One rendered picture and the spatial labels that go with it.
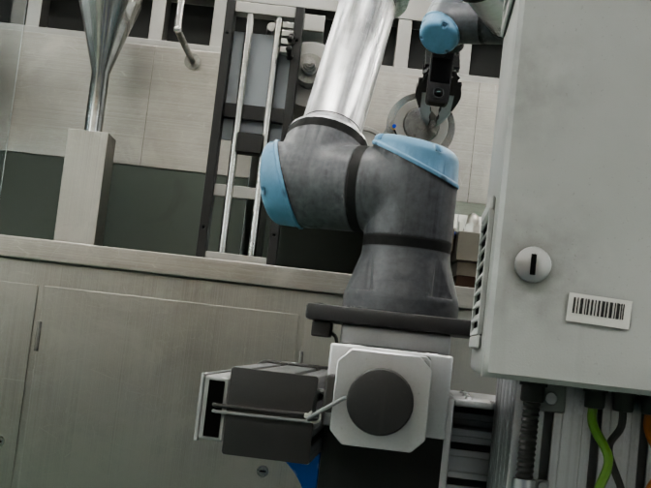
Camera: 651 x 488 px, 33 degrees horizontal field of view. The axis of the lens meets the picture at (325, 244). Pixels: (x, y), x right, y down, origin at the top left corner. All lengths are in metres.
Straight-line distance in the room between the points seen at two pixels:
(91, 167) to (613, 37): 1.72
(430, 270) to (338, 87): 0.31
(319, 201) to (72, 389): 0.84
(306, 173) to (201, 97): 1.32
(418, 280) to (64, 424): 0.95
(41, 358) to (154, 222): 0.69
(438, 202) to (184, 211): 1.37
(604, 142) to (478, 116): 1.87
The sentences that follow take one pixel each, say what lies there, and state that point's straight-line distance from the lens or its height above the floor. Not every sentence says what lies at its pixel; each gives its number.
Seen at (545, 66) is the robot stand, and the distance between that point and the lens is 0.90.
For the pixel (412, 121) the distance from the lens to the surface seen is 2.39.
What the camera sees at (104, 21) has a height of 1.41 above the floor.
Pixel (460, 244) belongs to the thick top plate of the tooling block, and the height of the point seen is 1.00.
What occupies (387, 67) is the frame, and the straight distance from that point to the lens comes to 2.76.
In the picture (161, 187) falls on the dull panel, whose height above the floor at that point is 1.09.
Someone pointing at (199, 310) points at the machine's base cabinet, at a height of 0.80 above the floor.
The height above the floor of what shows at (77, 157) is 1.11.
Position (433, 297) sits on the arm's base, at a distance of 1.39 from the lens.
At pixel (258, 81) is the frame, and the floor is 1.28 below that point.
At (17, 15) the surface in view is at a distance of 2.82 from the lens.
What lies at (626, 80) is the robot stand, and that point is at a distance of 0.91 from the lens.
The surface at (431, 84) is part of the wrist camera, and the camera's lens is 2.23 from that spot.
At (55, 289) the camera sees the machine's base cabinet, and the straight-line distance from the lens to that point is 2.14.
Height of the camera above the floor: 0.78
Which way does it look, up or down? 5 degrees up
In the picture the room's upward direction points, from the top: 6 degrees clockwise
